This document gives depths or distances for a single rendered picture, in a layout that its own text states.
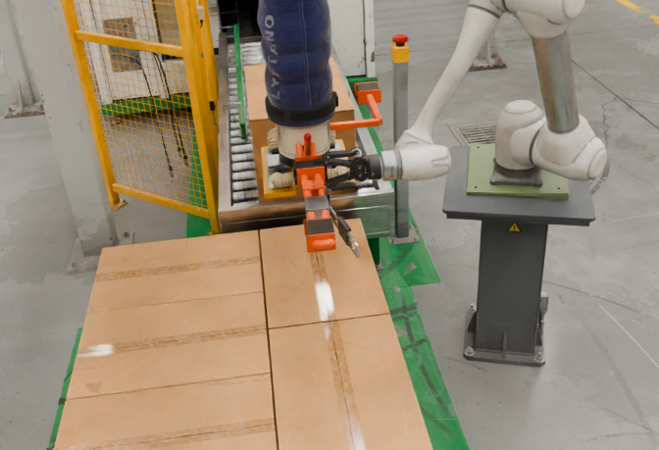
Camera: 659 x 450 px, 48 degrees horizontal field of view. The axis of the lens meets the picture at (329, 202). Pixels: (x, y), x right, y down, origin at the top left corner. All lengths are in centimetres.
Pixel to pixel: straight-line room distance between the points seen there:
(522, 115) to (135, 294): 145
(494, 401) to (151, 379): 130
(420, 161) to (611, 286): 160
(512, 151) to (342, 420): 110
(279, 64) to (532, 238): 113
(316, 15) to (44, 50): 158
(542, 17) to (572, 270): 173
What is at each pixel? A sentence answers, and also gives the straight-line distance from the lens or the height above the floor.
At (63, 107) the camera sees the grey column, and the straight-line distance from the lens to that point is 356.
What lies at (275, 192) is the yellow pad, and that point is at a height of 93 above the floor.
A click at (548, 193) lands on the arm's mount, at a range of 266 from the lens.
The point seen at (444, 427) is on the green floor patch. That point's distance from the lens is 283.
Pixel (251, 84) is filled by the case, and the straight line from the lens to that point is 315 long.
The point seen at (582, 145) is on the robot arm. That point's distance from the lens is 249.
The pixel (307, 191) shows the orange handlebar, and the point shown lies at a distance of 209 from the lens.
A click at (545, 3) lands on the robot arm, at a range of 213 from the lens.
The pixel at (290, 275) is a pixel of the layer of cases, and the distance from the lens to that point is 263.
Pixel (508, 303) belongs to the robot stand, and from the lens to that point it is 295.
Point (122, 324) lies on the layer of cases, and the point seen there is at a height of 54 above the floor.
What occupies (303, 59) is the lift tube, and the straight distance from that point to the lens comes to 223.
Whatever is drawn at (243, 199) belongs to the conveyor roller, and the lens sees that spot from 314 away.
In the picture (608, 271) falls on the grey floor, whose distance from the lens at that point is 367.
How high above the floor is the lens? 209
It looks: 31 degrees down
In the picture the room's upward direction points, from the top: 4 degrees counter-clockwise
